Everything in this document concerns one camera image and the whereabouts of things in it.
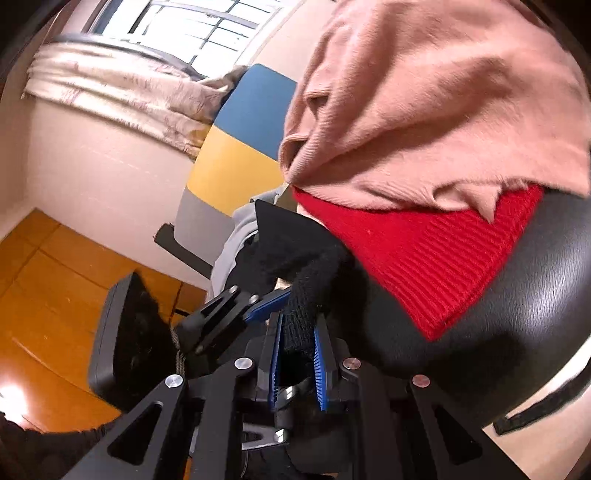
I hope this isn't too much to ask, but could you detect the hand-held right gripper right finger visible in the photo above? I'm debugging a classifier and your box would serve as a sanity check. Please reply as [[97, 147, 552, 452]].
[[314, 324, 532, 480]]

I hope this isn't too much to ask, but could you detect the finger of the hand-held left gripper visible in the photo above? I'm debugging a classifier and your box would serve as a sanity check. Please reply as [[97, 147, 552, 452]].
[[177, 285, 293, 355]]

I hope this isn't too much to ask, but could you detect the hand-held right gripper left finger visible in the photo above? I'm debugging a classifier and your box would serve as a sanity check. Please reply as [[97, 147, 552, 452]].
[[60, 313, 284, 480]]

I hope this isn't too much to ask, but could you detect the black knitted sweater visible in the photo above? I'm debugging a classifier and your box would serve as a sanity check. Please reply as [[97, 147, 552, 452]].
[[210, 198, 386, 393]]

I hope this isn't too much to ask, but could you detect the person's left forearm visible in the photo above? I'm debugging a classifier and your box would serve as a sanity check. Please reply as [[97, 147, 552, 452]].
[[0, 411, 116, 480]]

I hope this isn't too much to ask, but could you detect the light grey garment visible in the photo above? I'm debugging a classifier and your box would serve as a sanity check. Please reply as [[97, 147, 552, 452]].
[[210, 185, 289, 296]]

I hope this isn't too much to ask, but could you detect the black headboard side panel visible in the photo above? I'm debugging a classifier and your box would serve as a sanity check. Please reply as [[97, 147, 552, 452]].
[[154, 223, 213, 280]]

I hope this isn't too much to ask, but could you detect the red ribbed sweater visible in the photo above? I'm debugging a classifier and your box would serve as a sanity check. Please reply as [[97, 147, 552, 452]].
[[292, 184, 544, 342]]

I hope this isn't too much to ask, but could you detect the grey yellow blue headboard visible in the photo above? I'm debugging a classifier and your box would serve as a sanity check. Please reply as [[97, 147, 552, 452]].
[[177, 64, 298, 229]]

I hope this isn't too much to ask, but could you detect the pink sweater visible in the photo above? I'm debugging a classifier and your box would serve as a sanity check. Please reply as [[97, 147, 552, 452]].
[[278, 0, 591, 224]]

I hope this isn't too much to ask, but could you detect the beige patterned curtain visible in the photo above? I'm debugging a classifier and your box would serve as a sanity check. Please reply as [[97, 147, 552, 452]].
[[21, 39, 250, 160]]

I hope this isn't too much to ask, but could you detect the window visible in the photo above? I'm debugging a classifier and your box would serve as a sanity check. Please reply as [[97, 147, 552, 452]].
[[90, 0, 305, 70]]

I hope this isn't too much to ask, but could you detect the black table strap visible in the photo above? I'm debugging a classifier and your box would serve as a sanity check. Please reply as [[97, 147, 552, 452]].
[[493, 376, 589, 435]]

